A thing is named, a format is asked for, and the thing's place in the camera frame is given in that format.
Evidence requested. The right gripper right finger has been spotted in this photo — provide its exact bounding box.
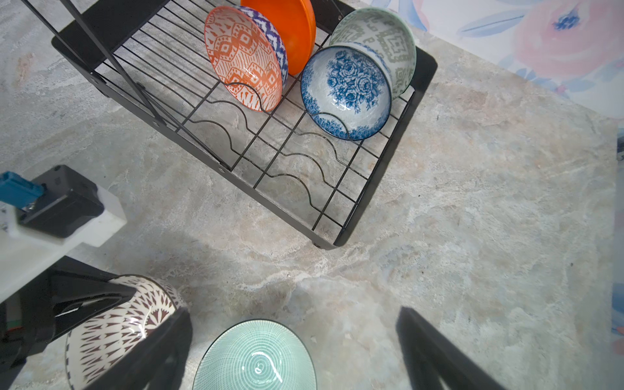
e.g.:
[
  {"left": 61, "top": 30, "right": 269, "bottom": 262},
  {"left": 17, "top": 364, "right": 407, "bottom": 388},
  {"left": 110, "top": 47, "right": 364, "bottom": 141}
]
[{"left": 396, "top": 306, "right": 504, "bottom": 390}]

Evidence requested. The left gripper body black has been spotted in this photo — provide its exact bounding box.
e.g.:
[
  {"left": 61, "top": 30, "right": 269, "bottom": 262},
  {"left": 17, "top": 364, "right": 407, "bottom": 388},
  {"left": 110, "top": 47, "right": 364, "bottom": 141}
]
[{"left": 1, "top": 256, "right": 107, "bottom": 389}]

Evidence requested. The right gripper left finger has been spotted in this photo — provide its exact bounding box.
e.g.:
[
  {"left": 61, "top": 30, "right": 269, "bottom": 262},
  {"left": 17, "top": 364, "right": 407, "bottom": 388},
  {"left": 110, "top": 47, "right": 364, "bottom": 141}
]
[{"left": 87, "top": 308, "right": 193, "bottom": 389}]

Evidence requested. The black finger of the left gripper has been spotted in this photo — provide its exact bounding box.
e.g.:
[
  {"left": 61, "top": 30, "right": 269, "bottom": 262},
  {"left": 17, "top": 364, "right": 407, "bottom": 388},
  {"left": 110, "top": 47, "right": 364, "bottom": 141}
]
[{"left": 50, "top": 270, "right": 137, "bottom": 341}]

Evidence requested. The brown lattice ceramic bowl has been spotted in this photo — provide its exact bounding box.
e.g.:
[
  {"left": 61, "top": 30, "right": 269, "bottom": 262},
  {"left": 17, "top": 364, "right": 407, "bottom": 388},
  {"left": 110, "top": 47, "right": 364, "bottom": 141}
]
[{"left": 65, "top": 275, "right": 188, "bottom": 389}]

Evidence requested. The mint green ceramic bowl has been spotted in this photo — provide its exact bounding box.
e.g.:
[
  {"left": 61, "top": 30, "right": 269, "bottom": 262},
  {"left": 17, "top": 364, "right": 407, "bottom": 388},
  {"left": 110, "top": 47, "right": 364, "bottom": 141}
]
[{"left": 193, "top": 319, "right": 318, "bottom": 389}]

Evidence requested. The blue patterned ceramic bowl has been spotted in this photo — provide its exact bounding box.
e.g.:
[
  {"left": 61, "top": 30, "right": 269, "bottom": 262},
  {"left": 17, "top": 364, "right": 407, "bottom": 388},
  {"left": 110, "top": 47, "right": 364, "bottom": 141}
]
[{"left": 301, "top": 44, "right": 393, "bottom": 141}]

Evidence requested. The red patterned ceramic bowl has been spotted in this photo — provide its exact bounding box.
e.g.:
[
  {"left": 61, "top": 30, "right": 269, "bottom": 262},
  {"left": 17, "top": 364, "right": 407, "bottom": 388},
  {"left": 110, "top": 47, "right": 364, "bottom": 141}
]
[{"left": 204, "top": 6, "right": 289, "bottom": 112}]

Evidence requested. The green patterned ceramic bowl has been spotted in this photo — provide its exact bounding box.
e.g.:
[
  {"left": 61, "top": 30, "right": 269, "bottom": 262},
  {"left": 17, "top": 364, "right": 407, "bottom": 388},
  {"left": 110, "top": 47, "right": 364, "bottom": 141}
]
[{"left": 329, "top": 7, "right": 417, "bottom": 98}]

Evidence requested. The orange plastic bowl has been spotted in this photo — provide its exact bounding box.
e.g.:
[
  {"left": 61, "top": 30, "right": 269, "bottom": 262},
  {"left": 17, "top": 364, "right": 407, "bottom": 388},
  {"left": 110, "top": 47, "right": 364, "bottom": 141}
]
[{"left": 240, "top": 0, "right": 316, "bottom": 76}]

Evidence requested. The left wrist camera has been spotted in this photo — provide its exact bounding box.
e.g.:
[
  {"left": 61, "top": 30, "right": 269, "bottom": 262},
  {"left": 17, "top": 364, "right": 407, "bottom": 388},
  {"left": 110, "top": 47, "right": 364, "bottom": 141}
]
[{"left": 1, "top": 165, "right": 127, "bottom": 301}]

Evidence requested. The black wire dish rack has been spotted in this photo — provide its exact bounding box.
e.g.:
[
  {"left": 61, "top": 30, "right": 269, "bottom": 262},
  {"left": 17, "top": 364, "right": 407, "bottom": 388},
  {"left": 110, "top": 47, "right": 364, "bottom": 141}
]
[{"left": 51, "top": 1, "right": 438, "bottom": 250}]

